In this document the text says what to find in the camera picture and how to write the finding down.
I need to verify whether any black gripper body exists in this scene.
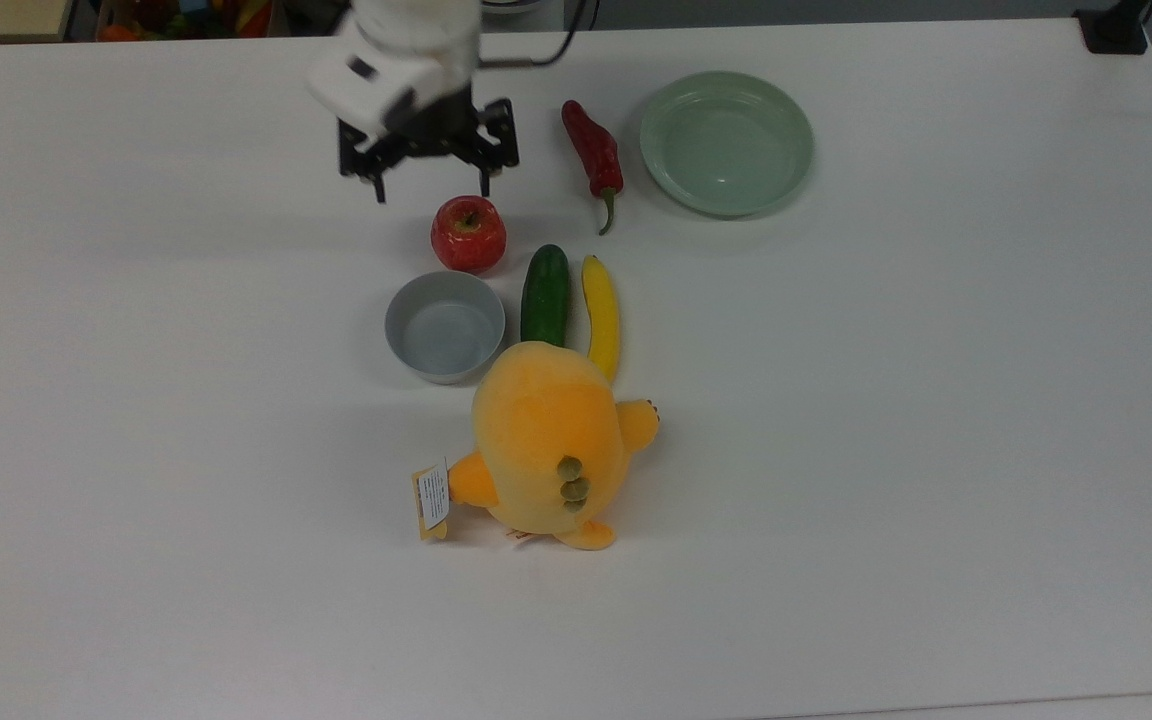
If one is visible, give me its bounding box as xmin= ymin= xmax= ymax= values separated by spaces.
xmin=338 ymin=95 xmax=520 ymax=177

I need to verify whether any red toy apple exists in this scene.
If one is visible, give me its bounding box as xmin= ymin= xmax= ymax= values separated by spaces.
xmin=430 ymin=195 xmax=509 ymax=276

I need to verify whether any red chili pepper toy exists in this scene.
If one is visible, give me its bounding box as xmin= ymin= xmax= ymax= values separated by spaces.
xmin=561 ymin=100 xmax=626 ymax=238

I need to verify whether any green toy cucumber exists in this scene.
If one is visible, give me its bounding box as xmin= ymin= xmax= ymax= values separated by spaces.
xmin=520 ymin=244 xmax=572 ymax=350

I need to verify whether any grey round bowl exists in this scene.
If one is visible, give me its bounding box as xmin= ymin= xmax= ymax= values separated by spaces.
xmin=384 ymin=270 xmax=507 ymax=386

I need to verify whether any yellow toy banana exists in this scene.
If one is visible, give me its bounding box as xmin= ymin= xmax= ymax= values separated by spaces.
xmin=581 ymin=255 xmax=623 ymax=385

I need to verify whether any pale green plate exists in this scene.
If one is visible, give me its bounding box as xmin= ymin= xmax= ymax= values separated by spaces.
xmin=639 ymin=70 xmax=816 ymax=219

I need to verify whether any colourful toy pile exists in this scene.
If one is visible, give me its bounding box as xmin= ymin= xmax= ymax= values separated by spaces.
xmin=94 ymin=0 xmax=285 ymax=42

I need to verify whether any orange plush dinosaur toy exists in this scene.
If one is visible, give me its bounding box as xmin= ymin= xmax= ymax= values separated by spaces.
xmin=448 ymin=342 xmax=661 ymax=552

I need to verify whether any white yellow paper tag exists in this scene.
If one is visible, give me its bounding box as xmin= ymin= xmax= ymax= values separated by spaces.
xmin=411 ymin=458 xmax=453 ymax=542

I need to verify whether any black table clamp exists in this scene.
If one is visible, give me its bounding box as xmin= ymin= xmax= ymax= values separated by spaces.
xmin=1075 ymin=0 xmax=1152 ymax=56

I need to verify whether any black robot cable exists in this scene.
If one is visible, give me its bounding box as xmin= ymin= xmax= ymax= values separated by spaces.
xmin=481 ymin=0 xmax=603 ymax=69

